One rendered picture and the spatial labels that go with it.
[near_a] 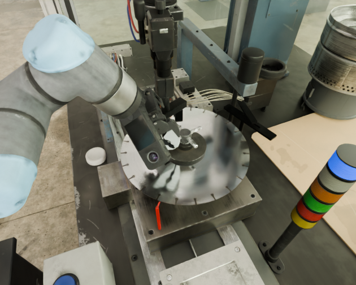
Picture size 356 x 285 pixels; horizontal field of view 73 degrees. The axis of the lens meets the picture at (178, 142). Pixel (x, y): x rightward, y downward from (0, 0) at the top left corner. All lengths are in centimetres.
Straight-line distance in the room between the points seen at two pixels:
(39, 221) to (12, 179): 149
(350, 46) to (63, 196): 169
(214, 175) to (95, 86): 34
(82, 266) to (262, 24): 105
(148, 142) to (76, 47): 19
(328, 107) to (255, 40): 41
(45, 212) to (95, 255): 125
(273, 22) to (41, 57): 101
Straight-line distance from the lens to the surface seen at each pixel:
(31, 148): 33
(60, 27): 34
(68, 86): 36
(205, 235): 71
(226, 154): 62
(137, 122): 43
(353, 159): 40
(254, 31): 116
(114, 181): 74
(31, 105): 37
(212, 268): 53
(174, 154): 59
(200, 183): 56
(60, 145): 213
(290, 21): 126
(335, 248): 82
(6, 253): 84
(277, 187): 85
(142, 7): 49
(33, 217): 181
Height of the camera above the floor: 141
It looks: 47 degrees down
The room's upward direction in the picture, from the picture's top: straight up
